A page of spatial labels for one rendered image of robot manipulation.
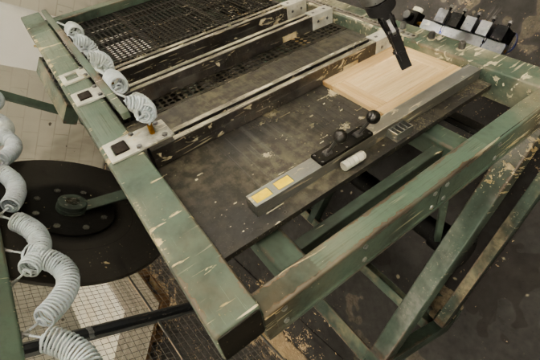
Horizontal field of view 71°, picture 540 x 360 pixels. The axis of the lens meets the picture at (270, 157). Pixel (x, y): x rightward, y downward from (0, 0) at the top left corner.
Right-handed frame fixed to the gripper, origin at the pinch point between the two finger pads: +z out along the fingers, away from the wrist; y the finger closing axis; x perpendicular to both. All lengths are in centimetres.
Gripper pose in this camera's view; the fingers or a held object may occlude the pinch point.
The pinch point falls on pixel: (402, 58)
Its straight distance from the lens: 118.3
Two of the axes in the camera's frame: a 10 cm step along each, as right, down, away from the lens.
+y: 0.6, 6.9, -7.2
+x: 8.5, -4.2, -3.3
